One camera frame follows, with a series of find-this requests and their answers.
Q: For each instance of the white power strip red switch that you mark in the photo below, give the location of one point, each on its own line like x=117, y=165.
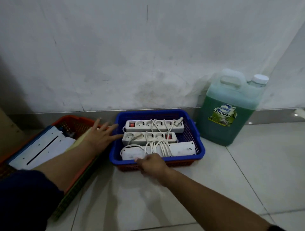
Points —
x=152, y=136
x=143, y=125

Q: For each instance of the green plastic basket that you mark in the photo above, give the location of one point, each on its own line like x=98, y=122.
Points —
x=76, y=190

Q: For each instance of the clear yellowish tape roll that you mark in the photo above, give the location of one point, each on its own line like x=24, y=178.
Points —
x=77, y=141

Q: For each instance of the person's black right sleeve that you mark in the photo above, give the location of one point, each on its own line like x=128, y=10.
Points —
x=274, y=228

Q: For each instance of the blue plastic basket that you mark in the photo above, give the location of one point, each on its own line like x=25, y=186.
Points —
x=190, y=138

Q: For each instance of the person's black left sleeve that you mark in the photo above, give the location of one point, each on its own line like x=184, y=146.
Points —
x=26, y=200

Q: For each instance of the person's black sleeve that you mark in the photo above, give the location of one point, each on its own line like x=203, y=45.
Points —
x=274, y=228
x=26, y=200

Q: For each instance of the blue framed white board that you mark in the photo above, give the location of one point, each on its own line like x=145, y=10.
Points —
x=40, y=147

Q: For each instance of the person's right forearm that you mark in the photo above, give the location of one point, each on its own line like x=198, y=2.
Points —
x=209, y=202

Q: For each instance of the brown cardboard panel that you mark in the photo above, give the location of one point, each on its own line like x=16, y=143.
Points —
x=9, y=135

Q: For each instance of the green dish soap jug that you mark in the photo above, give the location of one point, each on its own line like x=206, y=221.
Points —
x=224, y=114

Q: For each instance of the person's left hand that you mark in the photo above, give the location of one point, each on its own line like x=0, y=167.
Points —
x=100, y=138

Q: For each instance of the person's right hand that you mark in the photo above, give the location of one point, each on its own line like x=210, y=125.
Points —
x=152, y=165

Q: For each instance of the red plastic basket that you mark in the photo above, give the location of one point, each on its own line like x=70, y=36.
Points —
x=176, y=163
x=76, y=123

